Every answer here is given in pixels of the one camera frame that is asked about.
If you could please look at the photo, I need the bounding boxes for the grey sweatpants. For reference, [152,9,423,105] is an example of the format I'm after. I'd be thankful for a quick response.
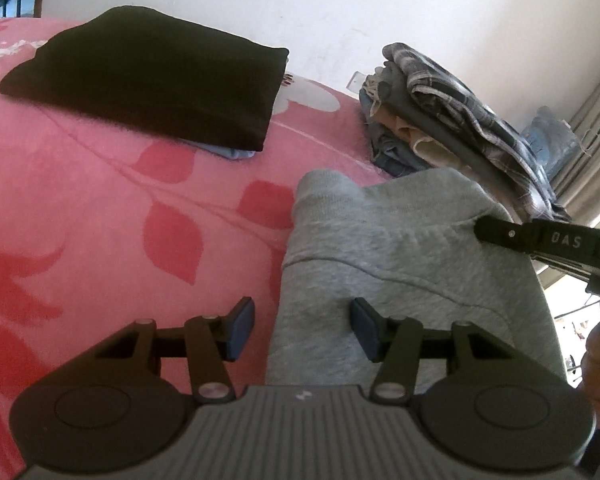
[267,167,569,397]

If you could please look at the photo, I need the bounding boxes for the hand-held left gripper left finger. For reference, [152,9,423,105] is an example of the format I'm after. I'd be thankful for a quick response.
[95,296,257,405]

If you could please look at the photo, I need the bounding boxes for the beige curtain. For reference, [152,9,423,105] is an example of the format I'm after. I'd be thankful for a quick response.
[550,60,600,227]

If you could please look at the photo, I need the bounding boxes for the person's right hand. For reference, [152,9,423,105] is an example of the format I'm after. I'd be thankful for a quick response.
[580,317,600,430]

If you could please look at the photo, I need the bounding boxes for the light blue folded garment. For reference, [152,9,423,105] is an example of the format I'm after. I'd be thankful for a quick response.
[180,137,255,161]

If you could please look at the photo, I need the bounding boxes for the pink floral blanket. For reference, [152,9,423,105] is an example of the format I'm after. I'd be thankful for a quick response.
[0,16,396,476]

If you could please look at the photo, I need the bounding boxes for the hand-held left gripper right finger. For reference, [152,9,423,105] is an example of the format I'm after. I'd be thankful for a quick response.
[349,297,516,405]

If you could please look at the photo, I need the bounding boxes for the black folded garment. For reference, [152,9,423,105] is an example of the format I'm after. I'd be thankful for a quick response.
[0,5,290,154]

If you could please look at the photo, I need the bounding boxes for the stack of folded clothes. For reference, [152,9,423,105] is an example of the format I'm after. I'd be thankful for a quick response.
[382,42,572,224]

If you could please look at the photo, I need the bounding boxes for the dark grey folded garment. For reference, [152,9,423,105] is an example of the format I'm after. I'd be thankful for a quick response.
[387,72,511,187]

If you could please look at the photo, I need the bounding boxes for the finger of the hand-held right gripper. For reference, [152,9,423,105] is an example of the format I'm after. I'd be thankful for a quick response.
[474,216,536,254]

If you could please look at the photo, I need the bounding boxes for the blue water bottle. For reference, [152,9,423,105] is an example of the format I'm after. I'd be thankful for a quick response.
[519,106,587,182]

